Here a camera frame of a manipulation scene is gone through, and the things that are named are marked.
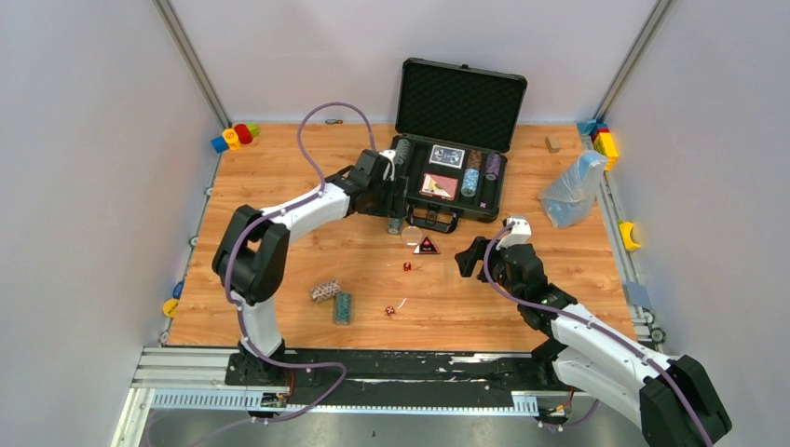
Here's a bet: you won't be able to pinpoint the clear round dealer button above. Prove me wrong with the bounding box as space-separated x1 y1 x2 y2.
401 225 423 247

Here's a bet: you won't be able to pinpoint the colourful toy blocks left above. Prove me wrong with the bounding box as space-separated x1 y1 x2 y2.
211 123 260 154

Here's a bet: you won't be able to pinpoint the light blue chip stack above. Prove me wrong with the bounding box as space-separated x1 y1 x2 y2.
460 168 480 197

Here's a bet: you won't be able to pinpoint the yellow round tag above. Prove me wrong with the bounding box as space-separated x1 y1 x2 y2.
161 298 180 318

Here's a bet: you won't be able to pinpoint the colourful toy blocks right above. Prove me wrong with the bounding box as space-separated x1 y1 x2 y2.
576 119 620 171

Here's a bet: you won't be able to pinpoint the colourful toy blocks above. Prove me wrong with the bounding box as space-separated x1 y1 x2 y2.
576 119 620 171
211 123 260 154

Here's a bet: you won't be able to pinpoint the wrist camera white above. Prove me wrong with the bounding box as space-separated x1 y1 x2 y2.
497 215 532 251
378 149 397 182

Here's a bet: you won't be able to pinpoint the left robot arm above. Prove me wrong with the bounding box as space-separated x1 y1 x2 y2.
211 149 407 385

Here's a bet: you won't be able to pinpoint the yellow curved toy piece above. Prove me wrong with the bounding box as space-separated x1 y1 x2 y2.
619 221 641 252

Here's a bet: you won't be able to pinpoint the red playing card deck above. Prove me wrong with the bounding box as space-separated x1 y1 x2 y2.
418 172 459 200

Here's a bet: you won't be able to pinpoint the blue playing card deck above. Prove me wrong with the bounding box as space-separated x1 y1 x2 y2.
429 144 466 169

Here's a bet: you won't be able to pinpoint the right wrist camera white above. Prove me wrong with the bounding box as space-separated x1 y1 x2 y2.
497 215 532 251

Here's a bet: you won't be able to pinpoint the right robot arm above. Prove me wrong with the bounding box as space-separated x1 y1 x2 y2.
455 237 733 446

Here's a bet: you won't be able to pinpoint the olive blue chip stack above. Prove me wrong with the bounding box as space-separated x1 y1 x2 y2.
394 138 412 166
387 218 405 236

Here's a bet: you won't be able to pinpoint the brown poker chip stack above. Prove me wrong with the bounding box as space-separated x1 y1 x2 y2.
466 150 483 170

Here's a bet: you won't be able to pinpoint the black triangular all-in marker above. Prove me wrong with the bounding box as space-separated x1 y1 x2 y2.
413 236 441 255

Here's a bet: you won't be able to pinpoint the teal green chip stack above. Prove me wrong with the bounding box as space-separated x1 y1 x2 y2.
333 291 352 325

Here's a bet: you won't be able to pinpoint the black poker set case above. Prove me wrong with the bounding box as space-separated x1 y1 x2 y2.
391 58 528 234

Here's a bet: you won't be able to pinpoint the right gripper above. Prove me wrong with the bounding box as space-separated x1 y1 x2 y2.
455 237 524 304

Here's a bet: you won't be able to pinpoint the clear plastic bag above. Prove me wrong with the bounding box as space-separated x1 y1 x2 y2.
538 150 609 228

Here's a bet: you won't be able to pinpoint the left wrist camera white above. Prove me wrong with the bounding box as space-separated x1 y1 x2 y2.
378 149 397 182

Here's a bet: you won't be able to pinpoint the purple poker chip stack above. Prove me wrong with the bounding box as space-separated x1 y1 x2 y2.
484 154 502 182

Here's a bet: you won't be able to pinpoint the small wooden block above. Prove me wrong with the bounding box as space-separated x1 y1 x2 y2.
545 135 561 154

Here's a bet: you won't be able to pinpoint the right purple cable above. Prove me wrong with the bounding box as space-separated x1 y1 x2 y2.
482 224 717 447

